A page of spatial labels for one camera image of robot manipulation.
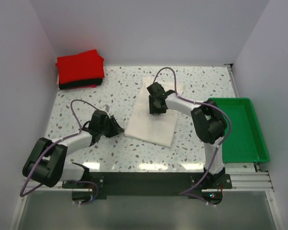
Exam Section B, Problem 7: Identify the aluminium frame rail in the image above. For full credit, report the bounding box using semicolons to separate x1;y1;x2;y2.
24;161;274;193

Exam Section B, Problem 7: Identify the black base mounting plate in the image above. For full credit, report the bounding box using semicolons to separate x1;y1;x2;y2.
62;169;232;204

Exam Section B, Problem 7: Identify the green plastic tray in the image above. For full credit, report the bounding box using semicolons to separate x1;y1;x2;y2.
213;98;270;163

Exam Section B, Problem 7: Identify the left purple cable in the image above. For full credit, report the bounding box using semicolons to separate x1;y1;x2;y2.
19;99;99;206

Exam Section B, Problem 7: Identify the white t-shirt red print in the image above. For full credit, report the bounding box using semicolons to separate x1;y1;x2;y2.
124;77;178;147

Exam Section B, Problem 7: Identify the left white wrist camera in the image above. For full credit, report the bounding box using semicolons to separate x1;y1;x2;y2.
101;104;110;113

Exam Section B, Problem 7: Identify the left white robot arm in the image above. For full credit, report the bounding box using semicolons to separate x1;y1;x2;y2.
22;110;124;187

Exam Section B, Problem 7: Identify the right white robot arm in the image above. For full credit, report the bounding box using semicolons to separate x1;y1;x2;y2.
147;82;227;185

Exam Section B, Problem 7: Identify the red folded t-shirt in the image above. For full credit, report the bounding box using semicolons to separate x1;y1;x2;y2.
56;49;105;84

